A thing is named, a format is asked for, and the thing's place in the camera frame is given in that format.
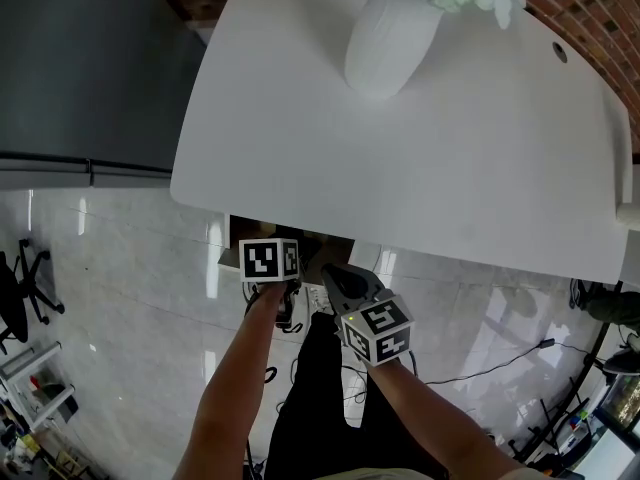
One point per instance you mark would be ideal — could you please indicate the person's right forearm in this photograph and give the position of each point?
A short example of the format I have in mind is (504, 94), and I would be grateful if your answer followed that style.
(440, 418)

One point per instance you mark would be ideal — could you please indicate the white metal table frame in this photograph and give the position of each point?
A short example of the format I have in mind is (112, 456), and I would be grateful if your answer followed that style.
(35, 355)

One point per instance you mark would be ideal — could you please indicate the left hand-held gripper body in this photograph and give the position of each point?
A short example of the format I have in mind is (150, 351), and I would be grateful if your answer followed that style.
(260, 260)

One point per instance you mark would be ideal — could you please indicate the grey refrigerator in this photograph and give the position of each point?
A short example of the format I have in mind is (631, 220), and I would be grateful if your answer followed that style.
(90, 68)

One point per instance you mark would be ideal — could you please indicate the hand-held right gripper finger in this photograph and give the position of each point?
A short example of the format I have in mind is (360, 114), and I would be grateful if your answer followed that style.
(362, 285)
(339, 293)

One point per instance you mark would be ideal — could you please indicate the wooden drawer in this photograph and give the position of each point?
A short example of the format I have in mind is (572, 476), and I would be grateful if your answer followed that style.
(335, 253)

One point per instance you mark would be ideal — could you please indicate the black metal table leg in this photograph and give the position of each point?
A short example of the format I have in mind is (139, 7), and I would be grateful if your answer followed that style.
(593, 353)

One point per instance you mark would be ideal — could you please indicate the white ribbed vase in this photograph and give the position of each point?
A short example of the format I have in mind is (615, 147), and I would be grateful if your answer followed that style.
(385, 43)

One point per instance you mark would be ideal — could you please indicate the white power strip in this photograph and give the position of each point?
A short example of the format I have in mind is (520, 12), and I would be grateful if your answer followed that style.
(317, 298)

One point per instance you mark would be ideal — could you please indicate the black office chair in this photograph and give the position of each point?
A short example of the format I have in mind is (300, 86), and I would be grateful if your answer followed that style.
(10, 298)

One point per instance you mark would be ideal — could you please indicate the white desk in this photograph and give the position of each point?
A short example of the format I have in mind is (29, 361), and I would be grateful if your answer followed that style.
(400, 168)

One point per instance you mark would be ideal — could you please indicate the person's black trousers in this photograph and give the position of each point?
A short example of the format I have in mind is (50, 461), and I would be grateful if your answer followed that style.
(320, 393)

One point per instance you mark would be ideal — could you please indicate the person's left forearm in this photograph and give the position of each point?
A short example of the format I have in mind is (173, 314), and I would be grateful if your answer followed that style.
(225, 393)

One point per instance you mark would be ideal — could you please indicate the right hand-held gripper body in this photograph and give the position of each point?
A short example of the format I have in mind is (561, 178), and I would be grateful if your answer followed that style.
(380, 328)

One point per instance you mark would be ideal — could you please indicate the grey box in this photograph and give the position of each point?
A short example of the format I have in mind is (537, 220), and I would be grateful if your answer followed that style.
(65, 410)

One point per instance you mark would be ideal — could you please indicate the small red item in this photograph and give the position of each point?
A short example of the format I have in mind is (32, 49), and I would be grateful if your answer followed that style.
(35, 382)

